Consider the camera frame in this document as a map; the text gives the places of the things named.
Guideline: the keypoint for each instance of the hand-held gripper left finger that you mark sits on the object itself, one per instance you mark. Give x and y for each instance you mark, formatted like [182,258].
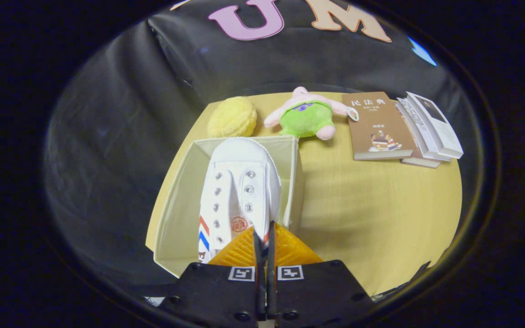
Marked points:
[259,287]

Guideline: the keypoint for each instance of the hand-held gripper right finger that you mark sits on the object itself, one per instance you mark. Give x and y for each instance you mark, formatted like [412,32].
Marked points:
[270,287]

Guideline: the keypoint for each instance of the white canvas shoe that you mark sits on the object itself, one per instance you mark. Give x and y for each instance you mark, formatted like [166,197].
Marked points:
[239,182]

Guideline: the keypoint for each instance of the brown fabric storage box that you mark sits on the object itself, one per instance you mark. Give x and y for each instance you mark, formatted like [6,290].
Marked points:
[176,218]

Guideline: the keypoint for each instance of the green and pink plush toy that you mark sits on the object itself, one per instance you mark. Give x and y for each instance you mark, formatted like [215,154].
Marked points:
[308,120]

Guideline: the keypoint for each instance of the yellow plush ball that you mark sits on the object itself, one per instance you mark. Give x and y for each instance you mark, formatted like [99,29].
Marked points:
[233,117]

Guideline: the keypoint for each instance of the brown illustrated book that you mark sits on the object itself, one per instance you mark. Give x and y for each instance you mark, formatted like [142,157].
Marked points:
[376,123]

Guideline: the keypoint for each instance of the white patterned book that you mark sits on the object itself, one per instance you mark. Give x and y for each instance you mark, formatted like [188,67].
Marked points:
[419,132]

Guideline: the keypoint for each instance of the white book with portrait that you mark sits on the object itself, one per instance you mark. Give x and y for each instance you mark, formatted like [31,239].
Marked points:
[440,127]

